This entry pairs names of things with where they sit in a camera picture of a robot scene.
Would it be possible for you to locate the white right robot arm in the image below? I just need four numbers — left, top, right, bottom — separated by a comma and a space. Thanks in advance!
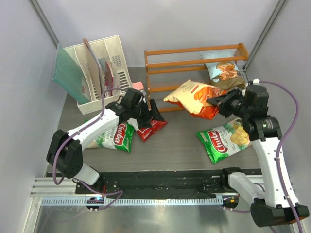
207, 85, 310, 232

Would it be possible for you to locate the brown flat board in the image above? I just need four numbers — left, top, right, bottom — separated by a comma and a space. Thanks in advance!
83, 38, 104, 99

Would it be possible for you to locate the green Chuba bag right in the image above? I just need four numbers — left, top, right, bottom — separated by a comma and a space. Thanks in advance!
197, 117, 252, 164

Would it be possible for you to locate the green chuba bag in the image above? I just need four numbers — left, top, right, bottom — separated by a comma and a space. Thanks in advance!
197, 117, 252, 164
87, 123, 135, 153

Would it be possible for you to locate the teal green folder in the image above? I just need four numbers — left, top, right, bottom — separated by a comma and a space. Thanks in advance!
52, 44, 91, 104

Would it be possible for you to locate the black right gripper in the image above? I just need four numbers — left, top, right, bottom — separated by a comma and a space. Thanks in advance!
207, 87, 251, 120

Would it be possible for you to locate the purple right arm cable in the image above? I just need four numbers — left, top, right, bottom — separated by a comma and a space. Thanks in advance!
223, 80, 304, 233

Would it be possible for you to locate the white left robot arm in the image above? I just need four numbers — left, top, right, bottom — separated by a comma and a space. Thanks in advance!
46, 88, 164, 194

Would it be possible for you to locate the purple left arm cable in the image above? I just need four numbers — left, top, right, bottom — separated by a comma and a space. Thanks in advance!
52, 87, 127, 209

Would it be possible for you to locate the green Chuba bag left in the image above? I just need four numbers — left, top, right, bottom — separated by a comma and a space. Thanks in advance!
87, 123, 135, 153

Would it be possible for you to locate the pink patterned booklet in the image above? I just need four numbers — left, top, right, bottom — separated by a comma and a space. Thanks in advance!
99, 57, 117, 89

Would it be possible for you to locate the small pink box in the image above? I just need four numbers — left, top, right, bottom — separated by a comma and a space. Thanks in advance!
132, 82, 144, 91

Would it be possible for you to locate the cream plastic file organizer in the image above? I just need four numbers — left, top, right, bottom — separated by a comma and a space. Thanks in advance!
64, 35, 132, 115

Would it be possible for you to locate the red Chuba chips bag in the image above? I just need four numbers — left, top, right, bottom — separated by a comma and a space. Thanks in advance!
127, 118, 168, 142

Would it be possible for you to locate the light blue cassava chips bag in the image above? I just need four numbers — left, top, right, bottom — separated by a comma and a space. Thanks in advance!
205, 61, 246, 90

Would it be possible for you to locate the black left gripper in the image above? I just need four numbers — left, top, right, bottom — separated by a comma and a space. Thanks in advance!
131, 99, 164, 129

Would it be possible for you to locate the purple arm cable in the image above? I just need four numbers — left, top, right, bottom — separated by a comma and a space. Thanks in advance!
223, 80, 304, 233
52, 87, 127, 209

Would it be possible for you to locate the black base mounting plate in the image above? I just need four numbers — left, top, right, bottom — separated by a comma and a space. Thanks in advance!
90, 170, 236, 199

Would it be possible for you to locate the orange wooden shelf rack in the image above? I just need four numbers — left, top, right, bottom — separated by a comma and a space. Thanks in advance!
144, 43, 249, 107

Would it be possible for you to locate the beige orange cassava chips bag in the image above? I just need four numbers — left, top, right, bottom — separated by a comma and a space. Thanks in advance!
163, 80, 227, 120

